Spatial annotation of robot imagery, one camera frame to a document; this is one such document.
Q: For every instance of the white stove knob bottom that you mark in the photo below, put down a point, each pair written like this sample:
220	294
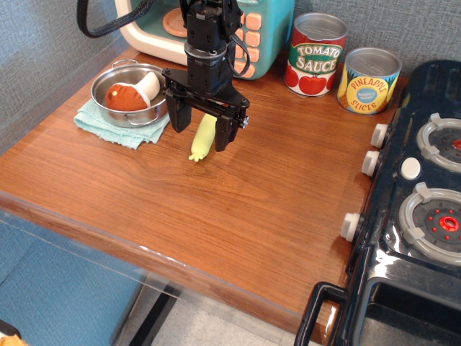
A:
349	226

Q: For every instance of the white stove knob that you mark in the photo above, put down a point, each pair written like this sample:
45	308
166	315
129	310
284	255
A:
349	226
378	135
370	162

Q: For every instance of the spoon with yellow-green handle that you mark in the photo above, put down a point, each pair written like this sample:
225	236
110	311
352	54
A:
204	138

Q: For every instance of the black toy stove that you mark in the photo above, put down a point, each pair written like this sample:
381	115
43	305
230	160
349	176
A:
403	285

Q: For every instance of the orange object at corner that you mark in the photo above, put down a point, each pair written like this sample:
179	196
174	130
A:
10	336

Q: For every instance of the grey stove burner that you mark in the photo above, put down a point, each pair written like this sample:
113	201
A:
429	220
439	142

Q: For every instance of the grey upper stove burner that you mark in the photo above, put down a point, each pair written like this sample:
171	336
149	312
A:
439	142

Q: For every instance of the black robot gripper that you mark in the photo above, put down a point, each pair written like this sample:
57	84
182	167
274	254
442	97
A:
206	85

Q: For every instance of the teal toy microwave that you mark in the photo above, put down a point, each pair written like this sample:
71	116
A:
265	30

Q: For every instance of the brown plush toy mushroom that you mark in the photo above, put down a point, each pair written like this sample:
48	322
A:
132	97

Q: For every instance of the stainless steel pot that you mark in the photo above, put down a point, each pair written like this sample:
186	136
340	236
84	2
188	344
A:
131	72

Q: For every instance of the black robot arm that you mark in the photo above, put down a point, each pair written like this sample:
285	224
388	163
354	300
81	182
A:
212	25

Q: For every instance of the black stove oven handle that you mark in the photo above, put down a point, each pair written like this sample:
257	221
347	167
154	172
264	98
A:
322	292

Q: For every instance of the teal folded cloth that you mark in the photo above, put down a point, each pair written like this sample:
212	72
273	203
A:
90	118

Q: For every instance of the white stove knob middle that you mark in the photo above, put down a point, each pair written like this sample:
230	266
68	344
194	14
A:
370	162

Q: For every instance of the white stove knob top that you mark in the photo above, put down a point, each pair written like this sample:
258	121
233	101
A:
378	135

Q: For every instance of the grey lower stove burner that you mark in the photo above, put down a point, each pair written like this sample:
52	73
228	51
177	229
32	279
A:
429	220

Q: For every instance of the tomato sauce can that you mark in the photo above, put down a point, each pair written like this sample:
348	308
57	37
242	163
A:
316	47

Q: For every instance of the white round stove button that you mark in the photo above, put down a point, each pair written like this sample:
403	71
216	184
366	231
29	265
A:
410	168

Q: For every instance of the pineapple slices can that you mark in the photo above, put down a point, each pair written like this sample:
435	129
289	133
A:
368	80

